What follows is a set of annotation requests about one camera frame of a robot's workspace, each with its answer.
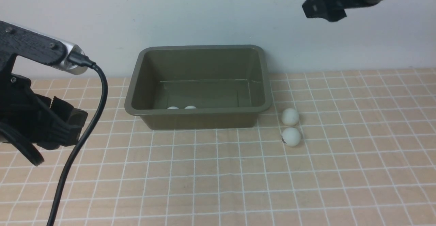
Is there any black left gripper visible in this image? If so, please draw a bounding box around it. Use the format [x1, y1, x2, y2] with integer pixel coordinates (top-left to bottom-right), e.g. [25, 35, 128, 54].
[0, 54, 88, 166]

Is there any olive green plastic bin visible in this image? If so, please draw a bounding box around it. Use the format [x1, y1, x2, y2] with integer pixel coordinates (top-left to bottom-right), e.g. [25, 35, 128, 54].
[124, 45, 273, 130]

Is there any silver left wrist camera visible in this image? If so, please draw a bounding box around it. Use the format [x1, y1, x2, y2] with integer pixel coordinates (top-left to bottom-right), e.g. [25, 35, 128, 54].
[51, 39, 90, 75]

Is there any black left camera cable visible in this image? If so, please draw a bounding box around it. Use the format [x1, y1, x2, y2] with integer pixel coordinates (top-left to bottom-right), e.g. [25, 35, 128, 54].
[46, 52, 109, 226]

